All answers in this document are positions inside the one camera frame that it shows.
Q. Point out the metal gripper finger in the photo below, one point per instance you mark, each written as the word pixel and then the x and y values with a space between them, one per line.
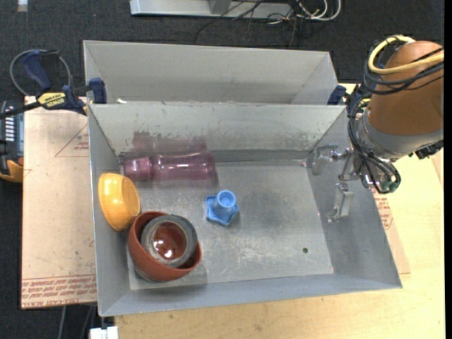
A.
pixel 344 200
pixel 323 155

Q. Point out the grey metal bin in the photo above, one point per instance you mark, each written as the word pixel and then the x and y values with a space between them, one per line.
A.
pixel 275 224

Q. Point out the blue star-based cup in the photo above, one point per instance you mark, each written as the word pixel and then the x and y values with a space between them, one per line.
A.
pixel 223 207

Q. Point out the purple clear plastic bottle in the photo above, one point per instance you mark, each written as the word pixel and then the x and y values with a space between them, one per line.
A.
pixel 176 168

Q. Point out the grey tape roll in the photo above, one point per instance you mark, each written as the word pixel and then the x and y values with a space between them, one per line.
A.
pixel 190 237

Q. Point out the red-brown bowl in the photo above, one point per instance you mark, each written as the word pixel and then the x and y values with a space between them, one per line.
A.
pixel 143 261

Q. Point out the yellow bowl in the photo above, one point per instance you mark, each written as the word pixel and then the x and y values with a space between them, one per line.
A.
pixel 113 203

